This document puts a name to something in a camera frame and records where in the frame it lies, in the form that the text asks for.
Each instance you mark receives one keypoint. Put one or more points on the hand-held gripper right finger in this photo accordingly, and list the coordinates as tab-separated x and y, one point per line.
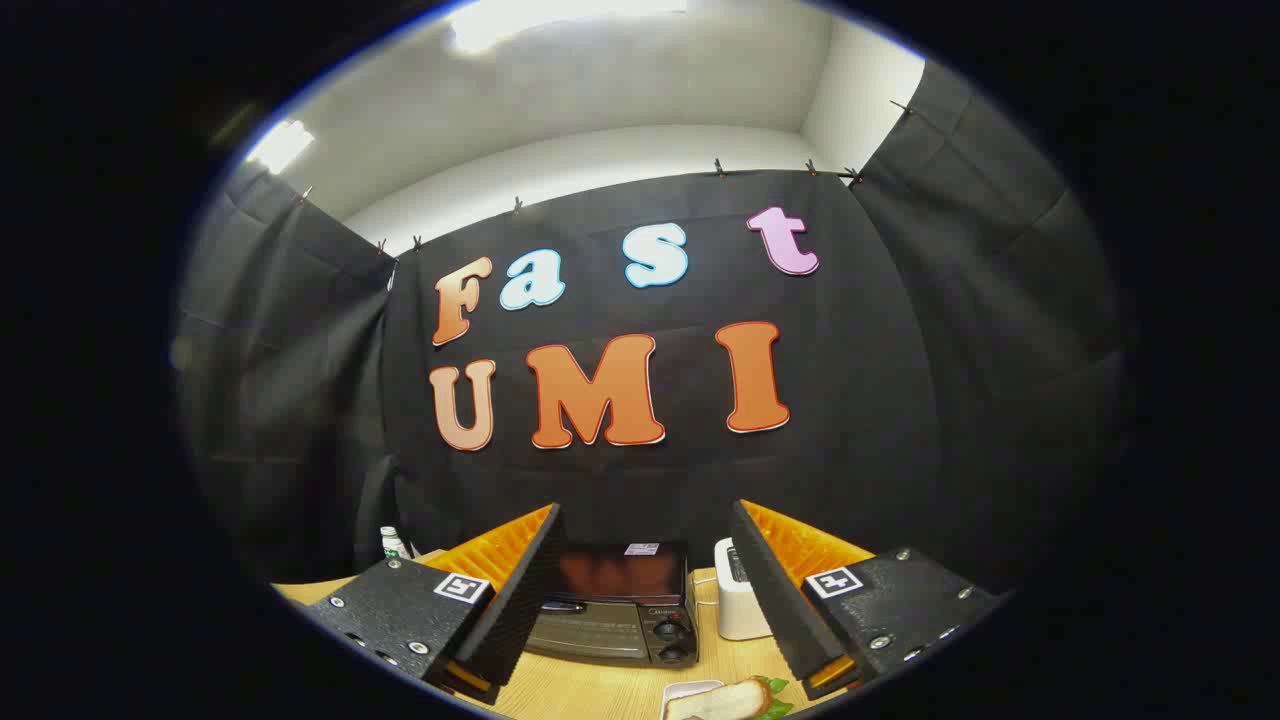
775	590

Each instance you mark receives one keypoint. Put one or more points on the bread and lettuce sandwich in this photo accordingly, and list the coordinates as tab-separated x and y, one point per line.
720	700

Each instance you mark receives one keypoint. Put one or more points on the small white green-label bottle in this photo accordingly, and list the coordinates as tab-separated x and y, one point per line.
392	545

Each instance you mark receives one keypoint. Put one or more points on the black toaster oven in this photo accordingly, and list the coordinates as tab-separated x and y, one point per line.
620	630

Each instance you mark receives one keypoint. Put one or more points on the white pop-up toaster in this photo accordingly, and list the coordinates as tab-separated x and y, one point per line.
735	600

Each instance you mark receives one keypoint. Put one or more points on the small white ridged plate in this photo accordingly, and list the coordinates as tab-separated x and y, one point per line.
680	690

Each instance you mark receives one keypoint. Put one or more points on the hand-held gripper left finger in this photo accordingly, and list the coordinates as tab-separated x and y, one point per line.
520	590

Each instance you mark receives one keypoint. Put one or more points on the row of black cloth clips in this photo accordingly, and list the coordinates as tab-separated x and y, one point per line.
718	167

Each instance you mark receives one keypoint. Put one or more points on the ceiling light panel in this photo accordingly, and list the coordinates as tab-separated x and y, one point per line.
280	147

